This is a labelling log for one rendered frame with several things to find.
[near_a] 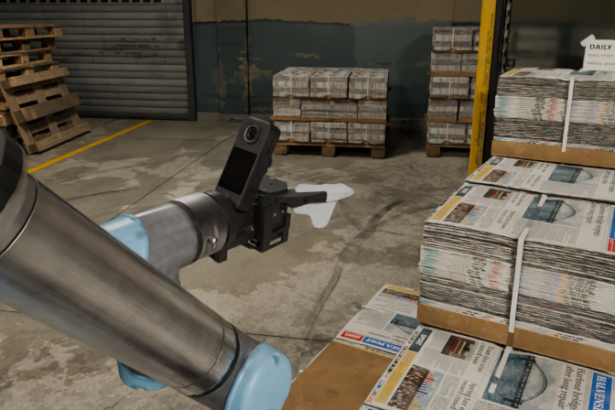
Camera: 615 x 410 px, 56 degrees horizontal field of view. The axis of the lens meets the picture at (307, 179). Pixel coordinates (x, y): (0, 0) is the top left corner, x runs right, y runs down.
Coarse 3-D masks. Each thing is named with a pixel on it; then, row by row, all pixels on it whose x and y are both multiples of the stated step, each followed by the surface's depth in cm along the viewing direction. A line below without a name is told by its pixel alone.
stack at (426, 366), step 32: (416, 352) 110; (448, 352) 110; (480, 352) 110; (512, 352) 111; (384, 384) 101; (416, 384) 101; (448, 384) 101; (480, 384) 101; (512, 384) 101; (544, 384) 100; (576, 384) 100; (608, 384) 101
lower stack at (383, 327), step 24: (384, 288) 185; (408, 288) 185; (360, 312) 170; (384, 312) 170; (408, 312) 170; (336, 336) 159; (360, 336) 158; (384, 336) 158; (408, 336) 158; (312, 360) 147
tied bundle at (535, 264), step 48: (480, 192) 131; (432, 240) 114; (480, 240) 109; (528, 240) 105; (576, 240) 104; (432, 288) 116; (480, 288) 111; (528, 288) 106; (576, 288) 102; (576, 336) 104
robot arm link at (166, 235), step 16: (160, 208) 62; (176, 208) 63; (112, 224) 57; (128, 224) 58; (144, 224) 59; (160, 224) 60; (176, 224) 61; (192, 224) 62; (128, 240) 56; (144, 240) 57; (160, 240) 59; (176, 240) 60; (192, 240) 62; (144, 256) 57; (160, 256) 59; (176, 256) 60; (192, 256) 63; (176, 272) 61
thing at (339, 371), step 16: (320, 352) 150; (336, 352) 150; (352, 352) 150; (368, 352) 150; (320, 368) 143; (336, 368) 143; (352, 368) 143; (368, 368) 143; (384, 368) 143; (304, 384) 137; (320, 384) 137; (336, 384) 137; (352, 384) 137; (368, 384) 137; (288, 400) 132; (304, 400) 132; (320, 400) 132; (336, 400) 132; (352, 400) 132
